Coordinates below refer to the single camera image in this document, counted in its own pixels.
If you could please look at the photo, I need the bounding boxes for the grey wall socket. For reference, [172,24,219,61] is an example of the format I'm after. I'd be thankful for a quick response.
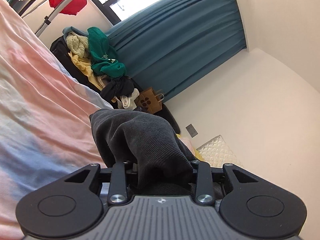
[186,124,198,137]

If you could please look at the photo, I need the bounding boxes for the black pants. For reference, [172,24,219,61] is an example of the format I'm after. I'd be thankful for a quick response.
[89,109,198,195]

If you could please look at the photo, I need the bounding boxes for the white quilted pillow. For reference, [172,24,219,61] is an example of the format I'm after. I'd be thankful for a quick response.
[196,134,245,168]

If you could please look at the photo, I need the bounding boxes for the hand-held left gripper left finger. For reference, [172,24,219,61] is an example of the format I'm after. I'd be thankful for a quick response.
[64,160,129,204]

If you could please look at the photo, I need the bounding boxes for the yellow garment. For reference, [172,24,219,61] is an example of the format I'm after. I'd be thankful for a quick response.
[69,52,105,90]

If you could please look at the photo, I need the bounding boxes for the brown paper bag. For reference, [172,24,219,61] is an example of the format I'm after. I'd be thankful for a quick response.
[136,87,165,114]

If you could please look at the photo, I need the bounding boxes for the black clothes pile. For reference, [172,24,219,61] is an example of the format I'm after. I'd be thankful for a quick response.
[100,76,135,103]

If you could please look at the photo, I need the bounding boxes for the black armchair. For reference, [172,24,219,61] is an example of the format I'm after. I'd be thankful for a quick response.
[50,36,180,134]

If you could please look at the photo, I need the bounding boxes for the white cloth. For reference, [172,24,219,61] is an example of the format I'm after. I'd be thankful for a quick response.
[112,89,140,110]

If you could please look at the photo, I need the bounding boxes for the green garment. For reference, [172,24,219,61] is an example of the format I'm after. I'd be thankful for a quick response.
[87,27,127,78]

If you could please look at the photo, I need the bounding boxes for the yellow pillow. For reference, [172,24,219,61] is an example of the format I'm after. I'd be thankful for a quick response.
[176,134,200,160]

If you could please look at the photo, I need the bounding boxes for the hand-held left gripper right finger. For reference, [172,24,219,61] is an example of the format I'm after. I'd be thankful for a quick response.
[191,160,260,205]

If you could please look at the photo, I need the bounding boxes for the bed with pink sheet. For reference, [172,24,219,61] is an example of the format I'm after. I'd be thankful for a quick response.
[0,0,118,240]

